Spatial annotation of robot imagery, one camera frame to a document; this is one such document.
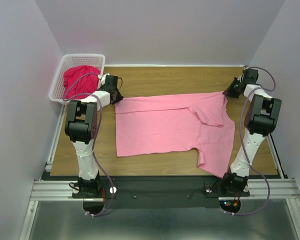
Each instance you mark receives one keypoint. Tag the aluminium frame rail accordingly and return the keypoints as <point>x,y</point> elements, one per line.
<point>46,190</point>

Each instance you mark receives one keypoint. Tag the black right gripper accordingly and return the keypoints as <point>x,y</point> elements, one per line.
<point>229,91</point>

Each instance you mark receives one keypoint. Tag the light pink t shirt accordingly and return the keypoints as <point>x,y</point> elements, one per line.
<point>177,123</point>

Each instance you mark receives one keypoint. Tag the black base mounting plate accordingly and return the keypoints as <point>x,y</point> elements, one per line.
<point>155,192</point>

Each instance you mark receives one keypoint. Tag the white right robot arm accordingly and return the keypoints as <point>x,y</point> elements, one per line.
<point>259,117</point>

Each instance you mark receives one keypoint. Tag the magenta t shirt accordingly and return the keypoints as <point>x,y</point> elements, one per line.
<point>80,81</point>

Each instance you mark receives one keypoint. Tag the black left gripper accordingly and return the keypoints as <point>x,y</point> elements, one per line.
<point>118,98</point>

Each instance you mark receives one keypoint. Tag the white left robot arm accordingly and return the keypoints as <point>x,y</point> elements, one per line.
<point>83,121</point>

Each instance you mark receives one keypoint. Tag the white plastic laundry basket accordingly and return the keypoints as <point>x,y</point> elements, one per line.
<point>68,61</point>

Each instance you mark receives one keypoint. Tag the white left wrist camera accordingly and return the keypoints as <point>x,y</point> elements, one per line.
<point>102,80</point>

